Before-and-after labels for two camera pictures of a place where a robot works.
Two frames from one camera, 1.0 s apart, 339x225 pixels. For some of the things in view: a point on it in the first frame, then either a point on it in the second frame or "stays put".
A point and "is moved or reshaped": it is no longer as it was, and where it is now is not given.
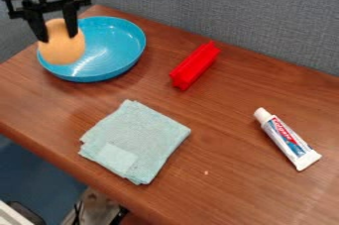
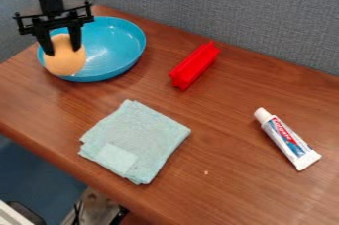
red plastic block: (190, 71) stays put
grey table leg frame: (97, 209) stays put
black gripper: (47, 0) to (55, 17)
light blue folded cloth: (133, 142) stays put
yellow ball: (63, 49) is moved or reshaped
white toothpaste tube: (301, 156) stays put
